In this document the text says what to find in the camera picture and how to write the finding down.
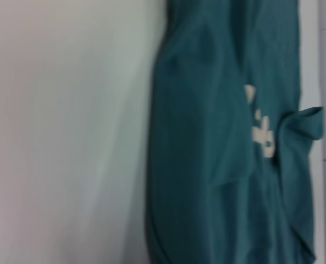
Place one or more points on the teal t-shirt with FREE print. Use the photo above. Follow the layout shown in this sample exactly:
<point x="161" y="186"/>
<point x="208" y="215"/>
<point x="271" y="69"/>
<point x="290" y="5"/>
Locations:
<point x="206" y="137"/>

